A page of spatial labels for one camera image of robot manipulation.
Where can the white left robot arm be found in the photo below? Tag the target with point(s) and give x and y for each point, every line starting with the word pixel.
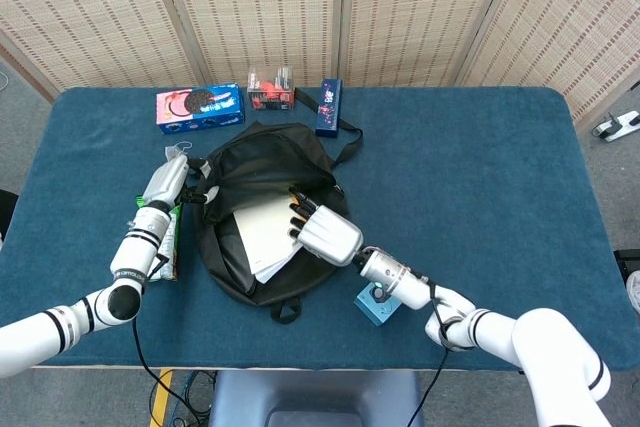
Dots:
pixel 135 252

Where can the woven bamboo screen panel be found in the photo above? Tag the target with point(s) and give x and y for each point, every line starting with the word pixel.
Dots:
pixel 90 12
pixel 575 22
pixel 425 12
pixel 255 7

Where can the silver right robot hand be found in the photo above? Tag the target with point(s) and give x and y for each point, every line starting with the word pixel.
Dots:
pixel 330 237

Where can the dark blue slim box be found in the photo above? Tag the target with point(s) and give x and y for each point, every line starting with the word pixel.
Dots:
pixel 329 107

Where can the green white snack bag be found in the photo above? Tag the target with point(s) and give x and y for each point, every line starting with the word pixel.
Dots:
pixel 170 267

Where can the light blue speaker box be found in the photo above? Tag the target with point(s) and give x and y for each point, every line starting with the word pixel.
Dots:
pixel 372 309

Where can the clear box with red parts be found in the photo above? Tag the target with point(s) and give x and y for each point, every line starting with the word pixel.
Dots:
pixel 270 89

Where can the black fabric backpack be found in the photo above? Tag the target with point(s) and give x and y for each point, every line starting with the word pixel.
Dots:
pixel 270 162

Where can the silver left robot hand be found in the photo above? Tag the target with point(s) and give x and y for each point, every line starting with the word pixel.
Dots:
pixel 165 182

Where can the blue tablecloth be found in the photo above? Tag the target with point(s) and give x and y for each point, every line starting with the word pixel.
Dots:
pixel 475 172

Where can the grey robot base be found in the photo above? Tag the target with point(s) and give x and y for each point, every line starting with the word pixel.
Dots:
pixel 315 397

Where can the cream notebook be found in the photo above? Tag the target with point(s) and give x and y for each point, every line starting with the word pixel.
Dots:
pixel 265 237

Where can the blue cookie box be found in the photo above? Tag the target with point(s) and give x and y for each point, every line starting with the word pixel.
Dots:
pixel 200 107

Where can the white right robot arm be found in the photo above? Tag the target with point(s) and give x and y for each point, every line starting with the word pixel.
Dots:
pixel 545 337

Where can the black floor box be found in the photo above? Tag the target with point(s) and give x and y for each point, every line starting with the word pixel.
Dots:
pixel 630 267

